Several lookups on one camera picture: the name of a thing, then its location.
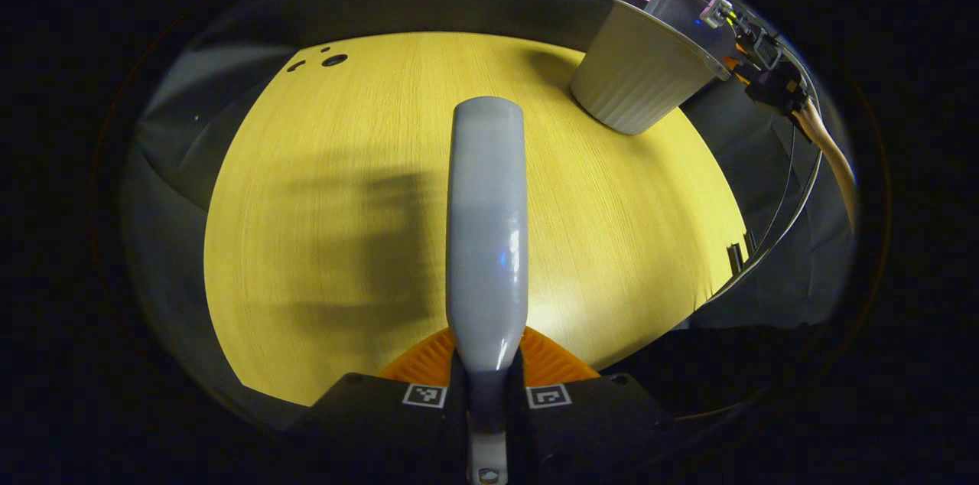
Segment thin grey cable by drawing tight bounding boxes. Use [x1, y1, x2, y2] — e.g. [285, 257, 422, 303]
[707, 125, 825, 306]

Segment small grey broom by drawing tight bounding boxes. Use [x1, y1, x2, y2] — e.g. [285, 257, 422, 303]
[446, 96, 530, 485]

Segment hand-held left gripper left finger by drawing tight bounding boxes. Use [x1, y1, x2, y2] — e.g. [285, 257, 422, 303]
[310, 327, 467, 464]

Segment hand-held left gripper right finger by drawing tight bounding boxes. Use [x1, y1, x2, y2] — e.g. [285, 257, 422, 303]
[509, 327, 666, 467]

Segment grey ribbed garbage bin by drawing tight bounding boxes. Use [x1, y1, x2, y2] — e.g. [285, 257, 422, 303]
[570, 0, 733, 136]

